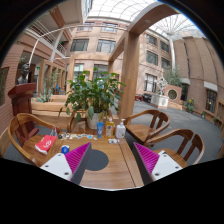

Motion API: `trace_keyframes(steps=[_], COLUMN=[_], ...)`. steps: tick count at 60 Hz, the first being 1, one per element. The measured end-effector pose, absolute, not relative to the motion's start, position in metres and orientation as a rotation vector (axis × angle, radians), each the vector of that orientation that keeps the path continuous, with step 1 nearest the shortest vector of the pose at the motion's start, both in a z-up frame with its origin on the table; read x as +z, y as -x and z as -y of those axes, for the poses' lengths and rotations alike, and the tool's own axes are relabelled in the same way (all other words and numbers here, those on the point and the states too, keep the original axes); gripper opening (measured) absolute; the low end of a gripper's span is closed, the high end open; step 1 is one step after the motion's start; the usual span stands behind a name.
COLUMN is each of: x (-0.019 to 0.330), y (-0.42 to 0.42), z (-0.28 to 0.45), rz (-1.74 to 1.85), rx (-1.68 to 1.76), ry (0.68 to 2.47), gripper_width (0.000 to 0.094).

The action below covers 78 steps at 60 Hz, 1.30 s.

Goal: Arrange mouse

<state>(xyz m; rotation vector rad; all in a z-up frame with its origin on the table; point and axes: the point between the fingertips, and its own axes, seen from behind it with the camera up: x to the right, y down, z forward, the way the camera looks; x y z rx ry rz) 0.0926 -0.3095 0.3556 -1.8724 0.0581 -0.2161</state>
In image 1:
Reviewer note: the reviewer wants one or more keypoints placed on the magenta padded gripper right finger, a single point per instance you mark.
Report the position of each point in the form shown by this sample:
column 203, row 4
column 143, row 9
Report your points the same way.
column 154, row 166

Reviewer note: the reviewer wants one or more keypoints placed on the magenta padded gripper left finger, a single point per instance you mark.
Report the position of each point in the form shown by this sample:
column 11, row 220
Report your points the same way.
column 70, row 166

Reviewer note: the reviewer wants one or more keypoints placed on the dark grey round mouse pad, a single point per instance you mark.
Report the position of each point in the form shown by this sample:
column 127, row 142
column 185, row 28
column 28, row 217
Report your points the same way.
column 97, row 161

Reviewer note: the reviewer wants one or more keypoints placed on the small blue round object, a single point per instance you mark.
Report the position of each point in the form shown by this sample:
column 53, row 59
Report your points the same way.
column 65, row 149

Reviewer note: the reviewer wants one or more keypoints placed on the right front wooden armchair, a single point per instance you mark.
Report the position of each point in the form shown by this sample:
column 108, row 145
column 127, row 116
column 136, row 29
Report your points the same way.
column 188, row 136

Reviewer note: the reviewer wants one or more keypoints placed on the wooden armchair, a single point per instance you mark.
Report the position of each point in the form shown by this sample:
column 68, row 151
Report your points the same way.
column 24, row 140
column 141, row 132
column 188, row 136

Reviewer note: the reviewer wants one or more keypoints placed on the red paper bag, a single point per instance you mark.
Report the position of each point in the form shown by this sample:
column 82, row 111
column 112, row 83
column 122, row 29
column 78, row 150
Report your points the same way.
column 46, row 142

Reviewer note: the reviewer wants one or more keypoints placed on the right rear wooden armchair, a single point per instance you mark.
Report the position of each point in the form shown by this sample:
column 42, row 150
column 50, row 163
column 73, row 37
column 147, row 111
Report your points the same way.
column 141, row 132

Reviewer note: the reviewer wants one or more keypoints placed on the far wooden chair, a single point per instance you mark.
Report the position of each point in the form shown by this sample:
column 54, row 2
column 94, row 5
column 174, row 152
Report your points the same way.
column 76, row 125

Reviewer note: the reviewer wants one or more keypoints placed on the white pump sanitizer bottle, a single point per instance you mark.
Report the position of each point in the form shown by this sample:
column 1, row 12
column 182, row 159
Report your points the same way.
column 120, row 130

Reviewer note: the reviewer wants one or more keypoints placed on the blue tube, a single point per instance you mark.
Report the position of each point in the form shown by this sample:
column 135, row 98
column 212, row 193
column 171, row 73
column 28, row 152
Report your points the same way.
column 99, row 129

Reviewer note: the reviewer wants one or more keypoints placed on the yellow soap bottle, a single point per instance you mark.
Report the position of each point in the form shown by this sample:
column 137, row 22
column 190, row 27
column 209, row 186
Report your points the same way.
column 109, row 129

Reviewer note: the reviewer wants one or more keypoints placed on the wooden bench planter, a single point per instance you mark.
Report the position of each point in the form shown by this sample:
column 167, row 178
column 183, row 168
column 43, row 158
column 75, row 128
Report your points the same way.
column 53, row 111

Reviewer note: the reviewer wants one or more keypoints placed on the left wooden armchair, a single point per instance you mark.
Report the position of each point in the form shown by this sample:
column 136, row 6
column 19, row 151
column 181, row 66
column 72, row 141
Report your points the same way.
column 24, row 140

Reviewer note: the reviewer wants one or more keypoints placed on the green potted plant white pot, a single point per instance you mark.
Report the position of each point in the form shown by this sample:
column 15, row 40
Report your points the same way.
column 91, row 100

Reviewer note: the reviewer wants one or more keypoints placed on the dark bust statue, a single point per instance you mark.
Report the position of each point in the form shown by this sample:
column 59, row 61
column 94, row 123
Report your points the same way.
column 23, row 79

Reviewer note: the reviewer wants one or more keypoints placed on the large wooden pillar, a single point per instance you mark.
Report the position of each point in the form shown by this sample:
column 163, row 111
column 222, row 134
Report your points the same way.
column 129, row 46

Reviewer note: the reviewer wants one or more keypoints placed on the white sculpture on pedestal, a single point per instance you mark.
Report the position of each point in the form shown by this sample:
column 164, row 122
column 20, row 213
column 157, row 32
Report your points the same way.
column 159, row 99

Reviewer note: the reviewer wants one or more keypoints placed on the dark red wooden pedestal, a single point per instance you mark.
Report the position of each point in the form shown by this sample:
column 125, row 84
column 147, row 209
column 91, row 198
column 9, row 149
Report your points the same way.
column 20, row 96

